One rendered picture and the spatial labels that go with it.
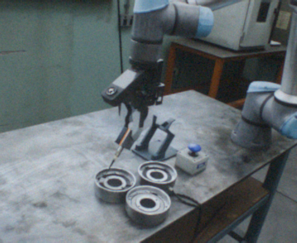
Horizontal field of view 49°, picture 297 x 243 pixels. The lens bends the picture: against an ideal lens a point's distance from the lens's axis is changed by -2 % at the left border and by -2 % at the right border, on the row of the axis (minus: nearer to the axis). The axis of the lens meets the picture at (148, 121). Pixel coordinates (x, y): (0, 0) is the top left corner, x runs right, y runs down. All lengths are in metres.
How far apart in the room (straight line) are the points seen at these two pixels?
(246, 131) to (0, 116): 1.74
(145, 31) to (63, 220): 0.46
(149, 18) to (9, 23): 1.63
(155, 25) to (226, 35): 2.32
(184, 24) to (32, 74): 1.78
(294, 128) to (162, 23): 0.55
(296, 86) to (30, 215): 0.81
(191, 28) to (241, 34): 2.20
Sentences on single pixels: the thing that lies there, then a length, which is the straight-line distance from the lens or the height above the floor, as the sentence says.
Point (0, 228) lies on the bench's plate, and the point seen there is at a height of 0.80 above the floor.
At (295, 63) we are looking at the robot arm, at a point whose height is 1.15.
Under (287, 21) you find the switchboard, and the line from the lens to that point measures 4.65.
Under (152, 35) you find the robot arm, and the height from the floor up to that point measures 1.20.
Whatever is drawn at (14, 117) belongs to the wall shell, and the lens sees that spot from 2.50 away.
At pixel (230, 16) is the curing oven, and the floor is 1.08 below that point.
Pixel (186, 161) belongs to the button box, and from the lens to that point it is 0.98.
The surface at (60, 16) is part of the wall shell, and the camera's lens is 2.45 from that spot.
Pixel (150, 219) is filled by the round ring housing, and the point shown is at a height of 0.83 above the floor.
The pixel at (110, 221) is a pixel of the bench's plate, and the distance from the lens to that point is 0.78.
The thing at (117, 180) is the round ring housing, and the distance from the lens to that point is 0.87.
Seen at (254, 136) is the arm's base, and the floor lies 0.85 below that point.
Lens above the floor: 1.32
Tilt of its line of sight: 24 degrees down
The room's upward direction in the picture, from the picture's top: 9 degrees clockwise
